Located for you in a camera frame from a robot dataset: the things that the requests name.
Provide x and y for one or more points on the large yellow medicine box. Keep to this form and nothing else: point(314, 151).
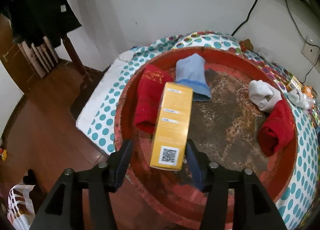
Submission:
point(171, 131)

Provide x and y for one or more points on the crumpled white tissue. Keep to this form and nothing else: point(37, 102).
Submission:
point(266, 54)

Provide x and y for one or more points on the wooden chair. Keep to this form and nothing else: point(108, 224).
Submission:
point(44, 58)

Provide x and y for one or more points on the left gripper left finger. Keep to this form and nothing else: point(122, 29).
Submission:
point(62, 208)

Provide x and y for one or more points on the white mattress edge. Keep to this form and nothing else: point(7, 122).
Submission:
point(96, 99)

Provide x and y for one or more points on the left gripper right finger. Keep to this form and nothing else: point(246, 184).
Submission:
point(253, 207)

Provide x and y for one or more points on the white wall socket plate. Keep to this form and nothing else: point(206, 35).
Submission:
point(309, 50)

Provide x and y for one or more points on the red sock with gold print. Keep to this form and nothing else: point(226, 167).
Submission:
point(149, 93)

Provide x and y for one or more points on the white patterned bag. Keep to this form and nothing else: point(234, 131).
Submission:
point(21, 211)

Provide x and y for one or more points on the light blue sock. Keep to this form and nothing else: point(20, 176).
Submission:
point(190, 73)

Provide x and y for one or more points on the polka dot bed sheet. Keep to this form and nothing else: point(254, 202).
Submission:
point(295, 204)

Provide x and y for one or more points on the white sock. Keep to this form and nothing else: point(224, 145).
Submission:
point(263, 95)
point(300, 99)

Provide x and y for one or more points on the orange squeeze toy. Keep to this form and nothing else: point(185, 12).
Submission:
point(307, 91)

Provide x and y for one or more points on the dark hanging clothes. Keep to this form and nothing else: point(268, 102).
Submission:
point(32, 21)

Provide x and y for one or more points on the round red tray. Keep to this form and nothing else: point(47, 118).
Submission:
point(225, 128)

